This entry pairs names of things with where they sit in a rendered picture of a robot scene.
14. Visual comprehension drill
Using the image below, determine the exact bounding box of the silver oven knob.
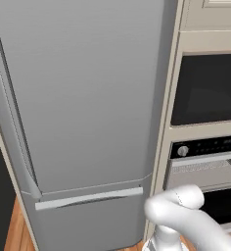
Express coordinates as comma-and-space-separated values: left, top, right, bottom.
177, 145, 190, 157

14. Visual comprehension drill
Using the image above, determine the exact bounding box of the black microwave oven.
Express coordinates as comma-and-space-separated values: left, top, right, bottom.
170, 53, 231, 127

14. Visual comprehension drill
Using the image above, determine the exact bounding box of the black and silver oven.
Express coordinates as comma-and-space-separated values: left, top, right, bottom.
162, 134, 231, 233

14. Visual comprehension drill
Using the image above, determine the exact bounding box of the grey fridge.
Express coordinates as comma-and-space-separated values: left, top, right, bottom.
0, 0, 180, 251

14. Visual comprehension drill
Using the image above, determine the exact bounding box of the grey fridge upper door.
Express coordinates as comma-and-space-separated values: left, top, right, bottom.
0, 0, 166, 194

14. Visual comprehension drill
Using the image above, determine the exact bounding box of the beige tall cupboard housing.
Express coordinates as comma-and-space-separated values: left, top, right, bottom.
143, 0, 231, 243

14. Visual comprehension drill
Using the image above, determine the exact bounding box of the grey fridge lower drawer front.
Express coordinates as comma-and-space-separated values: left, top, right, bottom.
21, 174, 153, 251

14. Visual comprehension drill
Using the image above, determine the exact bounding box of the grey fridge drawer handle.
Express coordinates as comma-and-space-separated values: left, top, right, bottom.
34, 186, 144, 212

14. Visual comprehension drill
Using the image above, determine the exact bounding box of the grey fridge door handle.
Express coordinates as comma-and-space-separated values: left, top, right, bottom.
0, 24, 43, 201

